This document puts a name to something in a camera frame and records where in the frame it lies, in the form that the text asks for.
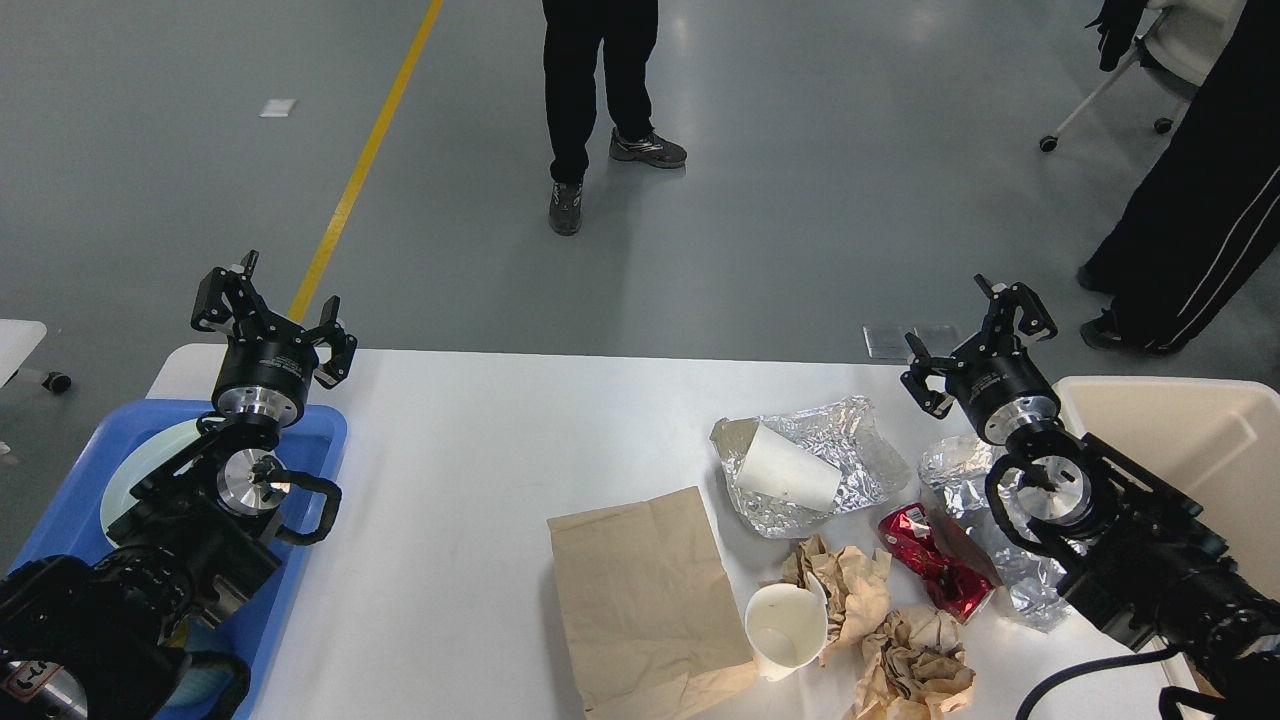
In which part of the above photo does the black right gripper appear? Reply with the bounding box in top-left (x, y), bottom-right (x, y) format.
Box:
top-left (900, 274), bottom-right (1061, 446)

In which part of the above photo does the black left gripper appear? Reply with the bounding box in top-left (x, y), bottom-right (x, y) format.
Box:
top-left (189, 250), bottom-right (358, 428)

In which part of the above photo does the light green plate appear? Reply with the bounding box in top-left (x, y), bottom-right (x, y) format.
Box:
top-left (99, 419), bottom-right (200, 550)

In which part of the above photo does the dark teal mug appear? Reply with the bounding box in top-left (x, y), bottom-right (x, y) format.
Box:
top-left (165, 620), bottom-right (233, 710)

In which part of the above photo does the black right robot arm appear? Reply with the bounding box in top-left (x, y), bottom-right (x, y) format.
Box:
top-left (901, 275), bottom-right (1279, 719)

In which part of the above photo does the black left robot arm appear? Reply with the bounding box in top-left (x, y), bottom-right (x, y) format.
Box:
top-left (3, 251), bottom-right (357, 719)

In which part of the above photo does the crumpled foil right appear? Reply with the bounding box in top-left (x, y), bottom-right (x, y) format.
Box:
top-left (918, 434), bottom-right (1071, 634)

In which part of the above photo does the crumpled aluminium foil sheet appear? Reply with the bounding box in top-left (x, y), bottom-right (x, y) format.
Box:
top-left (709, 395), bottom-right (914, 539)

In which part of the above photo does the red snack wrapper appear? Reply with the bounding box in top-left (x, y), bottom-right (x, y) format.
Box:
top-left (876, 503), bottom-right (993, 624)

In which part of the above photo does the white paper cup lying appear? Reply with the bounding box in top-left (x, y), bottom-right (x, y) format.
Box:
top-left (735, 421), bottom-right (844, 512)

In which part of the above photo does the crumpled brown paper upper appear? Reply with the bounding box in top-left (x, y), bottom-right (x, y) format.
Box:
top-left (781, 536), bottom-right (892, 665)

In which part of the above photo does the crumpled brown paper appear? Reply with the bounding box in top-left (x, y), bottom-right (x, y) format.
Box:
top-left (844, 603), bottom-right (977, 719)
top-left (781, 536), bottom-right (892, 665)

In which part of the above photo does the white side table corner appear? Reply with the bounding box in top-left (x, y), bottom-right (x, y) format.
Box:
top-left (1, 319), bottom-right (49, 386)

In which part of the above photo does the beige plastic bin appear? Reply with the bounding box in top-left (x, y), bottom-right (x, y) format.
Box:
top-left (1051, 375), bottom-right (1280, 701)

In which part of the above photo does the crumpled brown paper lower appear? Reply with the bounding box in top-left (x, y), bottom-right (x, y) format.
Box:
top-left (844, 603), bottom-right (977, 719)

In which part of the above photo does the white paper cup upright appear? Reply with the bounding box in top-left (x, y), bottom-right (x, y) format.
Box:
top-left (744, 578), bottom-right (829, 682)

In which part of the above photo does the black garment on chair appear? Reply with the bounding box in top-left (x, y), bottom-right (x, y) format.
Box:
top-left (1084, 0), bottom-right (1148, 72)

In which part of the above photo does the white rolling chair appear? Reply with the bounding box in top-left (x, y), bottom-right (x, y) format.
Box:
top-left (1038, 1), bottom-right (1245, 154)

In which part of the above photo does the brown paper bag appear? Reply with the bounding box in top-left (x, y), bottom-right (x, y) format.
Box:
top-left (547, 487), bottom-right (756, 719)

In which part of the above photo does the person in black trousers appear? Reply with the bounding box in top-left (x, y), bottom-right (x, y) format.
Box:
top-left (541, 1), bottom-right (689, 236)

